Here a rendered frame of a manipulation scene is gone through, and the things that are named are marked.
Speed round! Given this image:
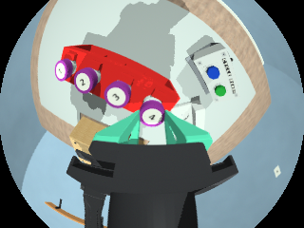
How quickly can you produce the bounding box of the red tube rack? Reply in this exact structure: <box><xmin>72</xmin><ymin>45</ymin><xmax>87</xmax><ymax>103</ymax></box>
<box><xmin>61</xmin><ymin>45</ymin><xmax>180</xmax><ymax>112</ymax></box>

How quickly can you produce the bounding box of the pale grey flat mat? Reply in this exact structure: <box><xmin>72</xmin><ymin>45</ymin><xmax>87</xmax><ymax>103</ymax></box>
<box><xmin>38</xmin><ymin>0</ymin><xmax>256</xmax><ymax>143</ymax></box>

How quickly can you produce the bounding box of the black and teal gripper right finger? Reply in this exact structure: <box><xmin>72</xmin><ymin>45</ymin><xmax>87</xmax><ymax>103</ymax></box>
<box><xmin>164</xmin><ymin>109</ymin><xmax>213</xmax><ymax>150</ymax></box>

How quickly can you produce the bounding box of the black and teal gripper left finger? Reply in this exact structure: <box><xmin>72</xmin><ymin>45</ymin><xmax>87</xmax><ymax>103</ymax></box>
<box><xmin>92</xmin><ymin>110</ymin><xmax>141</xmax><ymax>144</ymax></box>

